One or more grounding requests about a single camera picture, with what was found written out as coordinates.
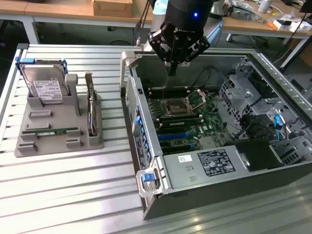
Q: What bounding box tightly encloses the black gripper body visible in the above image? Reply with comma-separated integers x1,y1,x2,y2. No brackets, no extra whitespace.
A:
164,0,213,39

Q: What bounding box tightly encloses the graphics card with metal bracket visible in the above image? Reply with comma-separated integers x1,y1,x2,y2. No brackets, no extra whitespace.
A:
84,70,98,137

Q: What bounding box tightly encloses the black RAM slot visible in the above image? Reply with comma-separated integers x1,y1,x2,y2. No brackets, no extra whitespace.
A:
149,92,190,99
148,86,189,94

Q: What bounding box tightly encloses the metal socket cover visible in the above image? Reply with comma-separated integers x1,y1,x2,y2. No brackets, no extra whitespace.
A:
186,89,208,111

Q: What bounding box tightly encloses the brown cardboard box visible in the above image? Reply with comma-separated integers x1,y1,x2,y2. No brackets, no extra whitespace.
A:
92,0,134,18

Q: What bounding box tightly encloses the metal disk bay cage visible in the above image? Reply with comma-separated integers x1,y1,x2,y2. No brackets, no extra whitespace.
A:
217,60,269,123

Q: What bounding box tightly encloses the CPU socket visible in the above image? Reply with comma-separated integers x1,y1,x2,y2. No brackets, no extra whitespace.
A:
165,98,193,117

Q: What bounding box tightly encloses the green motherboard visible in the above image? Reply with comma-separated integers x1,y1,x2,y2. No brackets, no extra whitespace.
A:
146,85,232,156

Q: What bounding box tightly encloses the black RAM stick white label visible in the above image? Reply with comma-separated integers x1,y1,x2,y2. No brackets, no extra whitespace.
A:
159,118,203,128

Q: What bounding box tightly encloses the white bottle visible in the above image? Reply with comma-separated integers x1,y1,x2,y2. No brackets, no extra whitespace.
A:
257,0,273,13

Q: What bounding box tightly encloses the white orange small box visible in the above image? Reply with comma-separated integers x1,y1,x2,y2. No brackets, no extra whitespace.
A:
267,19,293,32

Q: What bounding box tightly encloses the blue expansion slot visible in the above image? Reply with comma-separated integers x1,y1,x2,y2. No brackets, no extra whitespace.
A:
157,131,194,142

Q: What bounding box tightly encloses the black expansion slot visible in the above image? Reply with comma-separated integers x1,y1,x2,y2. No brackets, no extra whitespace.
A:
160,143,196,155

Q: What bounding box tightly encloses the long wooden desk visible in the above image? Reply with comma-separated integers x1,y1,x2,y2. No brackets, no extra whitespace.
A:
0,0,154,45

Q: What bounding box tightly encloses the silver hard disk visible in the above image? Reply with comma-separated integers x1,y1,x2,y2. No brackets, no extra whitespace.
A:
21,62,68,104

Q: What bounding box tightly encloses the grey power supply unit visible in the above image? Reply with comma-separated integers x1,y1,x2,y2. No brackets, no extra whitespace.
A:
162,146,251,190

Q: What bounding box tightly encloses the green RAM stick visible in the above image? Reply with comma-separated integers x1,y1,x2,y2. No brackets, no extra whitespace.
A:
22,127,79,136

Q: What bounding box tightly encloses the blue disk caddy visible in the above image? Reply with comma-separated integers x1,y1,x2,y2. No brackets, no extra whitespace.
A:
14,57,69,98

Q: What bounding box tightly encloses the grey parts rack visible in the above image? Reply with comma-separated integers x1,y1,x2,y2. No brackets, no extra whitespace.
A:
14,73,105,158

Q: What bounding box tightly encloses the open black PC case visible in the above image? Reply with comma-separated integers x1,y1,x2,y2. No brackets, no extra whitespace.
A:
120,50,312,220

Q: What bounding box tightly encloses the black hanging cable with plug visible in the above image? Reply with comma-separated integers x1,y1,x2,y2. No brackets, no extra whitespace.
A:
132,0,151,47

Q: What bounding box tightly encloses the grey case handle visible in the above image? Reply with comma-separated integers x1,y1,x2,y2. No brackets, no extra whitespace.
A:
120,51,142,89

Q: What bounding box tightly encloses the blue wire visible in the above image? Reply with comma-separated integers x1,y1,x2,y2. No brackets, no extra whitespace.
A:
273,114,284,141

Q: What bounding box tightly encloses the clear handle with blue latch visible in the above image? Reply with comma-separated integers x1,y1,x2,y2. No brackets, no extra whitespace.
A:
136,167,163,197

